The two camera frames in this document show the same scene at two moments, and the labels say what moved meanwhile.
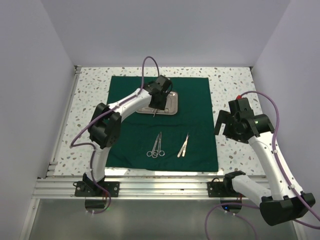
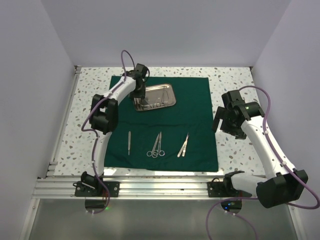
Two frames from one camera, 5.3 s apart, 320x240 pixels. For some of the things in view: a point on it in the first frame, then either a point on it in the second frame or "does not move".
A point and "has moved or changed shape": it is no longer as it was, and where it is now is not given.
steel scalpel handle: x=155 y=112 -> x=129 y=142
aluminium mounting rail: x=138 y=188 does not move
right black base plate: x=222 y=189 does not move
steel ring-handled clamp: x=153 y=153 does not move
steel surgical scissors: x=161 y=153 does not move
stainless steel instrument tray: x=171 y=108 has moved or changed shape
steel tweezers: x=183 y=149 does not move
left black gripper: x=162 y=105 -> x=142 y=94
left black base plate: x=89 y=188 does not move
